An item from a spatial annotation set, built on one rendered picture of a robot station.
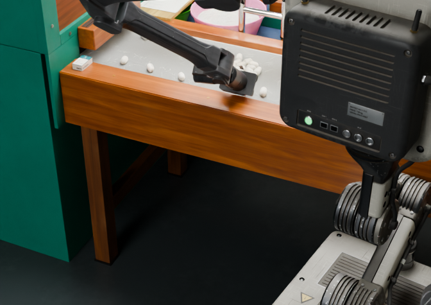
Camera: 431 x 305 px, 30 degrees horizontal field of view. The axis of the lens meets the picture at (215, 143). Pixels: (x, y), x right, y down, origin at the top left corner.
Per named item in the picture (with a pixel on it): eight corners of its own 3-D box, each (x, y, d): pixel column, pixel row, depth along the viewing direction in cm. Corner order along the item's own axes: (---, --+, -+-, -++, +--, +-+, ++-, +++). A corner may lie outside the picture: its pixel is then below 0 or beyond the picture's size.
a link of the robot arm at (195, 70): (222, 79, 212) (229, 49, 215) (182, 76, 216) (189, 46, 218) (234, 95, 223) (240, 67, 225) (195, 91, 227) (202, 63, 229)
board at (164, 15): (170, 22, 273) (170, 18, 273) (131, 14, 279) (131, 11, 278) (210, -14, 298) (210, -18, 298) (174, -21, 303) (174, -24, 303)
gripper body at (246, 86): (226, 68, 234) (218, 62, 227) (258, 75, 230) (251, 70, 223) (220, 89, 233) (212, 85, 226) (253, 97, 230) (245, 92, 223)
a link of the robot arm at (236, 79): (233, 84, 218) (236, 63, 219) (210, 81, 220) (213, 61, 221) (241, 88, 225) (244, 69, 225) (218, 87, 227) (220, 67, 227)
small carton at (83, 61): (82, 71, 245) (81, 65, 244) (72, 69, 246) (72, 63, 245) (92, 62, 250) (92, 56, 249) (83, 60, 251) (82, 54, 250)
